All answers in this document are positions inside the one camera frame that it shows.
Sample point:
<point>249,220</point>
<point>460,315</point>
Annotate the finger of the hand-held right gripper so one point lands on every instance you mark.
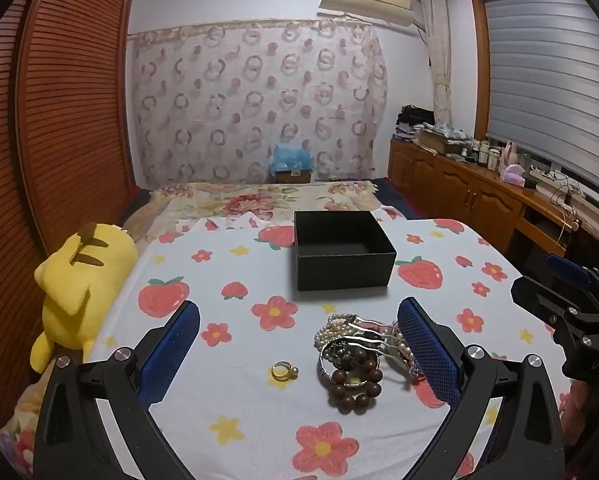
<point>542,297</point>
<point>569,267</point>

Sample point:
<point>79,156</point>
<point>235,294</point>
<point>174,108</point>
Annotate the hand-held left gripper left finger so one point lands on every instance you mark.
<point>172,347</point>

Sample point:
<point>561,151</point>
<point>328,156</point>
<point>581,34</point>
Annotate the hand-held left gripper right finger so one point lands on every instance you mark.
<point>427,352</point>

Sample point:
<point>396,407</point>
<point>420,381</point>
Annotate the silver hair comb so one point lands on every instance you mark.
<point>374,327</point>

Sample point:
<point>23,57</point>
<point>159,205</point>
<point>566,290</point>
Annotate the silver bangle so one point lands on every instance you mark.
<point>323,367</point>

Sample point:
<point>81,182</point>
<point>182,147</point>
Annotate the black jewelry box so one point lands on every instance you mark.
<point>347,272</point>

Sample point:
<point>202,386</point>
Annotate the strawberry print bed sheet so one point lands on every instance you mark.
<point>239,340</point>

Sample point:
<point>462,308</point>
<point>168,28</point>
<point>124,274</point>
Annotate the white power strip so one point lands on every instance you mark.
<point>544,176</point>

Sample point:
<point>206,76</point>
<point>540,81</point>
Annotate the yellow plush toy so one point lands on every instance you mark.
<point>87,280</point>

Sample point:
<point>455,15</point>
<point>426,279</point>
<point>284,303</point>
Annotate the pink tissue pack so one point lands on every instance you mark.
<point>512,174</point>

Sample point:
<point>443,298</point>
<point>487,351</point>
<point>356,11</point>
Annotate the pink bottle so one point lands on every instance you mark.
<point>509,155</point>

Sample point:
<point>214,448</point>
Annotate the wooden cabinet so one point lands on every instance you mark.
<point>459,190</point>

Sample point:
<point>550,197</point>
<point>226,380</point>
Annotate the group of small bottles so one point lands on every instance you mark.
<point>482,152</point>

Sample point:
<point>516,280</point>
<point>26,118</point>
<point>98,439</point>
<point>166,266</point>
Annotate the floral blanket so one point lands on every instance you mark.
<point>214,200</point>

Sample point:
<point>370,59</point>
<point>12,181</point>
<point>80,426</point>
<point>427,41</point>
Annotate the navy bed sheet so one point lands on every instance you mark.
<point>394,195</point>

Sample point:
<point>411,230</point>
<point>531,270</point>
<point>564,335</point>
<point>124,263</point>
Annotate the cardboard box with patterned cloth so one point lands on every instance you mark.
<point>442,140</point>

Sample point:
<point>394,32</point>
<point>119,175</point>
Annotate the grey window blind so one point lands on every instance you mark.
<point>554,70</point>

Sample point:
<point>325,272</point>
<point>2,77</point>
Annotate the small brown cardboard box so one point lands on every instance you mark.
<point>292,176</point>

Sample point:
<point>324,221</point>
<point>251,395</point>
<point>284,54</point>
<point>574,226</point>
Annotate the stack of folded clothes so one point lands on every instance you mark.
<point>412,120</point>

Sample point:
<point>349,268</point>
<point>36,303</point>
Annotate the tied beige curtain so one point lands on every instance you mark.
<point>439,60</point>

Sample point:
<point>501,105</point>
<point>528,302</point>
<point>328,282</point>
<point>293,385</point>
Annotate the wooden louvered wardrobe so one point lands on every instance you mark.
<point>59,110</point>

